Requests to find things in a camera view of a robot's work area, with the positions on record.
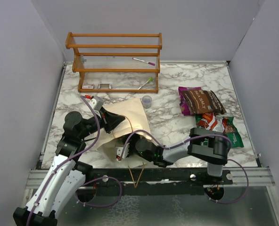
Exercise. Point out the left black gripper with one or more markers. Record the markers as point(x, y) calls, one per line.
point(109, 120)

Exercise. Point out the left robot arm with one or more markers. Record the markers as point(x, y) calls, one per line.
point(66, 173)

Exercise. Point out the wooden two-tier shelf rack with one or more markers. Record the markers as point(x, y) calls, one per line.
point(115, 62)

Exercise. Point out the red white matchbox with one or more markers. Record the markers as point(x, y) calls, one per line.
point(88, 86)

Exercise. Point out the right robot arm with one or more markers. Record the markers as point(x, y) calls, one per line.
point(209, 146)

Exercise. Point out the pink capped white marker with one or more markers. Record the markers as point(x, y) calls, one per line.
point(143, 61)

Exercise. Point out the red Doritos bag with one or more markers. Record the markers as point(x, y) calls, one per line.
point(211, 121)

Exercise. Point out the purple snack bag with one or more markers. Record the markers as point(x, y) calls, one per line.
point(183, 105)

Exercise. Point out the green capped white marker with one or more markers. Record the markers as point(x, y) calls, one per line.
point(149, 80)

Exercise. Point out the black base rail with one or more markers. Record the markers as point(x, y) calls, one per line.
point(151, 181)

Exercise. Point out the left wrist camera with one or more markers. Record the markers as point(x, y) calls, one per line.
point(95, 103)

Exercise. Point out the green snack bag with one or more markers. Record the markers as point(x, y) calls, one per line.
point(230, 130)

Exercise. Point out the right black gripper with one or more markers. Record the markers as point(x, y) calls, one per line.
point(135, 137)

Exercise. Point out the beige paper bag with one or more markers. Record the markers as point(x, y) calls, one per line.
point(135, 119)

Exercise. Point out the brown sea salt chip bag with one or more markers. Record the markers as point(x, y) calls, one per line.
point(202, 101)

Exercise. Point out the small clear plastic cup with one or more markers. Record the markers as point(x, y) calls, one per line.
point(146, 101)

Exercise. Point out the open small cardboard box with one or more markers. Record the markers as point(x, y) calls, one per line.
point(104, 86)

